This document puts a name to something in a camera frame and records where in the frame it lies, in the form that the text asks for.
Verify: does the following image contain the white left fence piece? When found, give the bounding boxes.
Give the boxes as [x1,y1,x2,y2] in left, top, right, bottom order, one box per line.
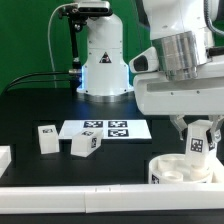
[0,146,11,178]

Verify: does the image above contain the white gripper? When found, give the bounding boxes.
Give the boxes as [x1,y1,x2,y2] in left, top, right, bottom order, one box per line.
[134,64,224,144]

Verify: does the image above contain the grey overhead camera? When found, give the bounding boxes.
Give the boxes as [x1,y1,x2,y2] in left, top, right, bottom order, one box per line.
[77,1,112,17]

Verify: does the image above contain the white round stool seat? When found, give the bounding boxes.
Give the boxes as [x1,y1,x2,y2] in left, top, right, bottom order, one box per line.
[148,154,213,184]

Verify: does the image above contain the white marker base plate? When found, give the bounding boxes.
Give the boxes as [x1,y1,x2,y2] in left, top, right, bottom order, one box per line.
[59,119,151,140]

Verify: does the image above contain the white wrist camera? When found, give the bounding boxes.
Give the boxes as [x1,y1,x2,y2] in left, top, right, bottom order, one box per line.
[129,47,159,74]

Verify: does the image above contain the black cables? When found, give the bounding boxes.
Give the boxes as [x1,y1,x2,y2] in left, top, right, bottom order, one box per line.
[0,70,73,96]

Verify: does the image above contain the white fence wall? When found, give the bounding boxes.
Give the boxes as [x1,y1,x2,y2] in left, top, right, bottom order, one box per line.
[0,142,224,214]

